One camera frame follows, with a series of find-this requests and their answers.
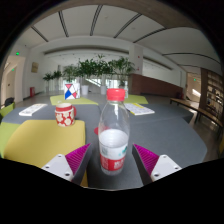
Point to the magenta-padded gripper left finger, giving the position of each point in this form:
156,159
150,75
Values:
60,166

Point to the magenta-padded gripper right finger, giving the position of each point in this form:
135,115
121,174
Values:
163,167

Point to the clear red-capped water bottle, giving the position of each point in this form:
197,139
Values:
113,140

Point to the flat round red coaster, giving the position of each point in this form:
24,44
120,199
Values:
96,131

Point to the red white patterned mug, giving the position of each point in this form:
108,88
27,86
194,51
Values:
64,115

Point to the yellow-edged open booklet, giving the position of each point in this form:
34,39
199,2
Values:
140,109

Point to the white printed booklet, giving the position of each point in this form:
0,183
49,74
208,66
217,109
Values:
32,109

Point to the long wooden bench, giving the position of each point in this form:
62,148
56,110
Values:
196,108

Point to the white box with coloured triangles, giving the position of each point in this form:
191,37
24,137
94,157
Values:
71,91

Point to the lime green chair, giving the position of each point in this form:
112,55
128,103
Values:
6,110

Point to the red fire extinguisher box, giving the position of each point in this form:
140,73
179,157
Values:
32,92

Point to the black chair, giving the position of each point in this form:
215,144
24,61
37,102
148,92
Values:
9,101

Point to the small clear plastic bottle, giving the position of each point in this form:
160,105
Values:
126,91

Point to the wooden shelf unit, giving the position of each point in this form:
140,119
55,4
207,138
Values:
216,91

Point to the group of potted green plants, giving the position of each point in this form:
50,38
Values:
90,68

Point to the framed wall picture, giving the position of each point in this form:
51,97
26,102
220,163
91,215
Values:
35,67

